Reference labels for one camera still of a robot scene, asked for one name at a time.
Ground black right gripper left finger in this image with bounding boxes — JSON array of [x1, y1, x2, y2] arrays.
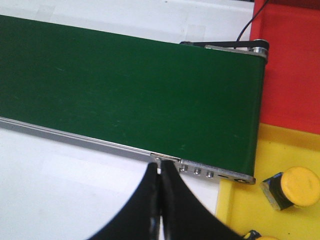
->
[[90, 162, 161, 240]]

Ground red and black wire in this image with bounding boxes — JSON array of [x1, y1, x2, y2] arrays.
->
[[235, 0, 271, 43]]

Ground green conveyor belt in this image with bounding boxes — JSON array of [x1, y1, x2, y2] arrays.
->
[[0, 15, 265, 176]]

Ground red plastic tray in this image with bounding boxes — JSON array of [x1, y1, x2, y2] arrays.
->
[[250, 0, 320, 134]]

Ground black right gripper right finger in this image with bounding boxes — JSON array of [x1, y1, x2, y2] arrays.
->
[[160, 160, 242, 240]]

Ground yellow plastic tray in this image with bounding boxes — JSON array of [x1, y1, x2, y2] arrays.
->
[[216, 124, 320, 240]]

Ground aluminium conveyor side rail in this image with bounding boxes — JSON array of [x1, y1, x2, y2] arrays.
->
[[0, 117, 256, 185]]

